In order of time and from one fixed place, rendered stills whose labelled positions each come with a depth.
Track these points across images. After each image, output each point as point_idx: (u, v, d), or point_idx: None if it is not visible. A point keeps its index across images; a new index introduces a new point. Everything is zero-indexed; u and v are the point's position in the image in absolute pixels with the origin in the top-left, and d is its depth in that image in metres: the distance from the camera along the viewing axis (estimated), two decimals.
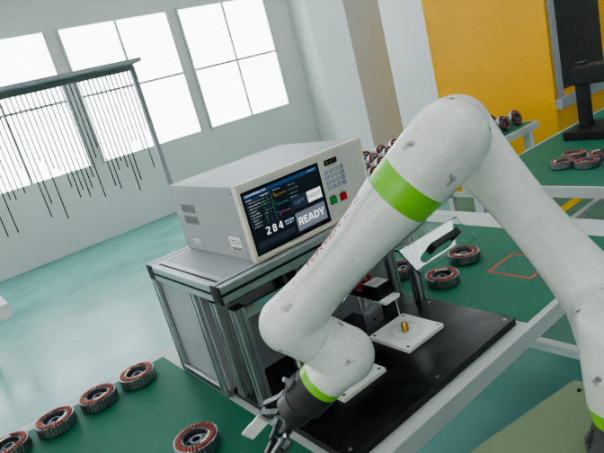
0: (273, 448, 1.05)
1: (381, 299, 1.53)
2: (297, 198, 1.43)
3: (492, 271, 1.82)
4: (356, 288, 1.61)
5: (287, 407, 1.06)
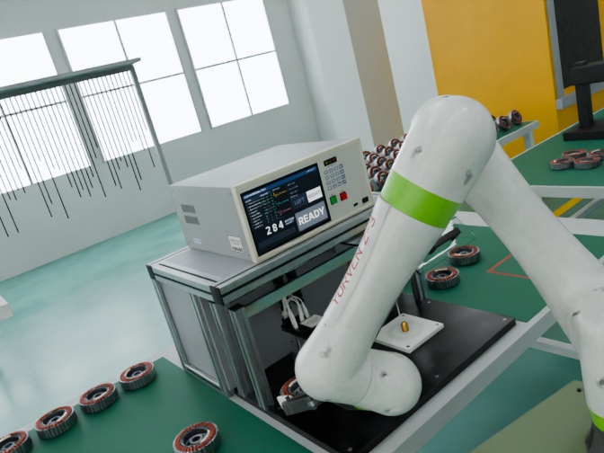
0: (303, 397, 1.13)
1: None
2: (297, 198, 1.43)
3: (492, 271, 1.82)
4: None
5: None
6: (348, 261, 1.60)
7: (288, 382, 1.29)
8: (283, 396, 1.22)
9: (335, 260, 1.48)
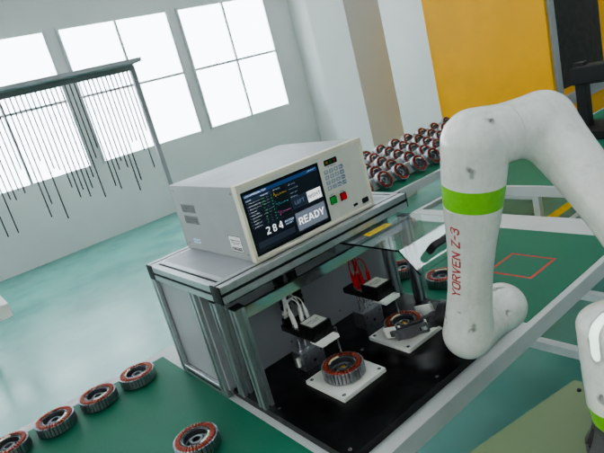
0: (415, 324, 1.39)
1: (381, 299, 1.53)
2: (297, 198, 1.43)
3: None
4: (356, 288, 1.61)
5: (441, 308, 1.36)
6: (348, 261, 1.60)
7: (389, 317, 1.56)
8: (390, 327, 1.47)
9: (335, 260, 1.48)
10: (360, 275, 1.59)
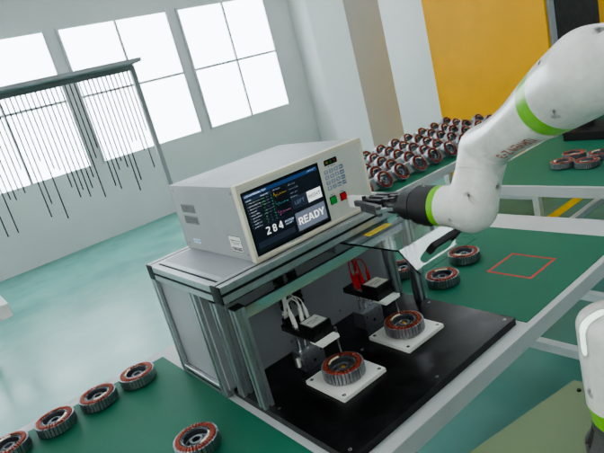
0: None
1: (381, 299, 1.53)
2: (297, 198, 1.43)
3: (492, 271, 1.82)
4: (356, 288, 1.61)
5: None
6: (348, 261, 1.60)
7: (389, 317, 1.56)
8: (360, 206, 1.44)
9: (335, 260, 1.48)
10: (360, 275, 1.59)
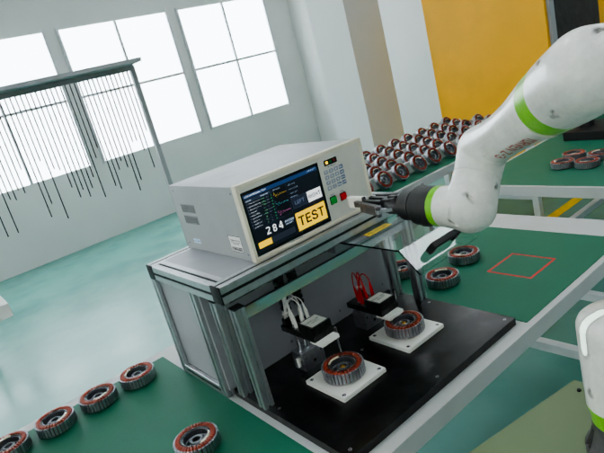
0: None
1: (385, 315, 1.55)
2: (297, 198, 1.43)
3: (492, 271, 1.82)
4: (359, 303, 1.62)
5: None
6: (351, 276, 1.62)
7: None
8: (360, 207, 1.44)
9: (335, 260, 1.48)
10: (364, 290, 1.60)
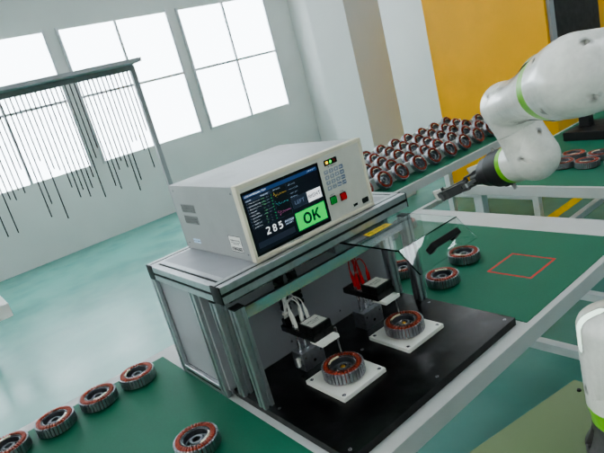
0: None
1: (381, 299, 1.53)
2: (297, 198, 1.43)
3: (492, 271, 1.82)
4: (356, 288, 1.61)
5: None
6: (348, 261, 1.60)
7: (389, 317, 1.56)
8: None
9: (335, 260, 1.48)
10: (360, 275, 1.59)
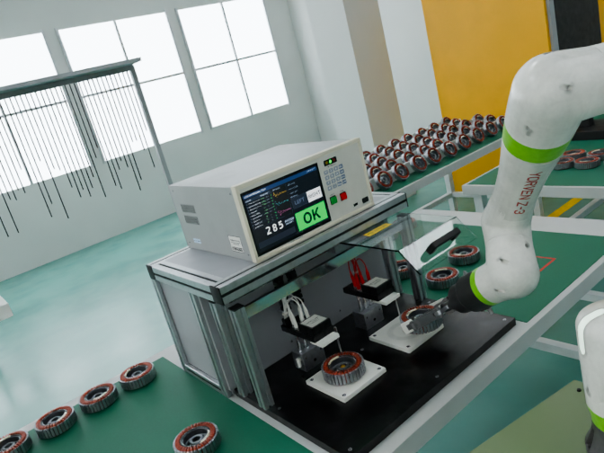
0: None
1: (381, 299, 1.53)
2: (297, 198, 1.43)
3: None
4: (356, 288, 1.61)
5: None
6: (348, 261, 1.60)
7: (405, 313, 1.50)
8: None
9: (335, 260, 1.48)
10: (360, 275, 1.59)
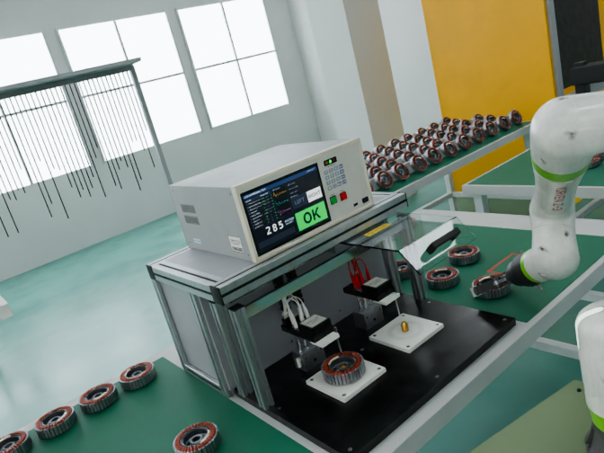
0: None
1: (381, 299, 1.53)
2: (297, 198, 1.43)
3: (492, 271, 1.82)
4: (356, 288, 1.61)
5: None
6: (348, 261, 1.60)
7: (479, 279, 1.72)
8: None
9: (335, 260, 1.48)
10: (360, 275, 1.59)
